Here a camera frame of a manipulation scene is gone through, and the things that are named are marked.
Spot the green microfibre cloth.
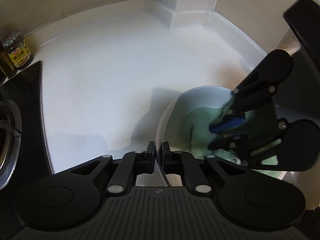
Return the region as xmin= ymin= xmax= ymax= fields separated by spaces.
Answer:
xmin=181 ymin=96 xmax=282 ymax=179

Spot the white ceramic bowl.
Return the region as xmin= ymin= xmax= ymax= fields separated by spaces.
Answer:
xmin=154 ymin=85 xmax=281 ymax=188

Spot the black gas stove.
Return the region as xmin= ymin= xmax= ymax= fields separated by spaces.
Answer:
xmin=1 ymin=61 xmax=52 ymax=190

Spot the dark soy sauce bottle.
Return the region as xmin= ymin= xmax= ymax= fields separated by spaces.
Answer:
xmin=0 ymin=41 xmax=17 ymax=79

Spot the yellow label sauce jar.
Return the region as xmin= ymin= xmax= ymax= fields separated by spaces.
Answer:
xmin=3 ymin=30 xmax=33 ymax=69

